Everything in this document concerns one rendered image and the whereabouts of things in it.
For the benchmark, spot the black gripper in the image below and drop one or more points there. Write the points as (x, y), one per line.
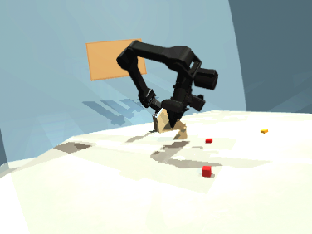
(174, 105)

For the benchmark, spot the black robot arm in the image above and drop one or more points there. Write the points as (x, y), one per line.
(177, 58)

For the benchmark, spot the small red cube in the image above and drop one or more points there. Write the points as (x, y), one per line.
(206, 171)

